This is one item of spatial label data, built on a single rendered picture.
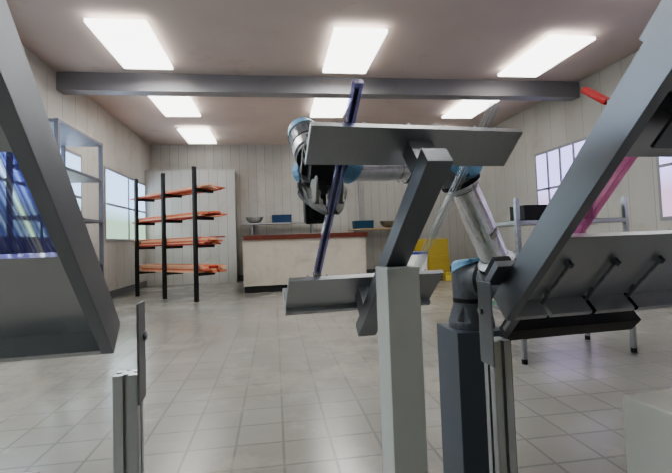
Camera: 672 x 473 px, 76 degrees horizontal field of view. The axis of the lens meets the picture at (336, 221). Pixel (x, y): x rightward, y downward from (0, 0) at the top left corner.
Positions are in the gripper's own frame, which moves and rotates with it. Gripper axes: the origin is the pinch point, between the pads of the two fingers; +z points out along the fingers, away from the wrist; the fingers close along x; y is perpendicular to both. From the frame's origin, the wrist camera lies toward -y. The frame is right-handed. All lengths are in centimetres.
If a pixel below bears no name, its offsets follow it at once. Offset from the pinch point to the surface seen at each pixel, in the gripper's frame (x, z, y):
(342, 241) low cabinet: 178, -555, -394
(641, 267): 68, 7, -11
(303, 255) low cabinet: 107, -548, -417
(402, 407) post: 10.0, 23.4, -23.7
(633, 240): 60, 8, -3
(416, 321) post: 13.0, 15.4, -12.3
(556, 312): 50, 8, -21
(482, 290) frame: 33.7, 3.5, -17.3
